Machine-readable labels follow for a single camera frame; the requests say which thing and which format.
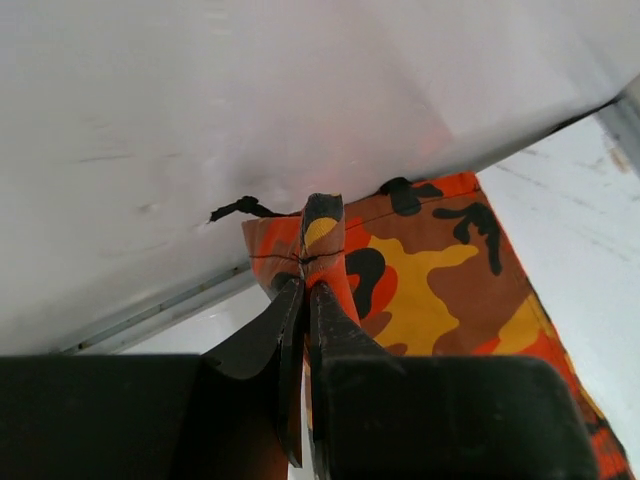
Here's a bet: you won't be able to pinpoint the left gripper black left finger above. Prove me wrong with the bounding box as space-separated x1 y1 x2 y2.
1 278 305 479

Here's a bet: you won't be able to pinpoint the orange camouflage trousers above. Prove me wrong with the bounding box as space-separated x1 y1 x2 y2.
210 172 633 479

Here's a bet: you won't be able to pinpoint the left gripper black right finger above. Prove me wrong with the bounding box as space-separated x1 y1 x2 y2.
309 283 599 479

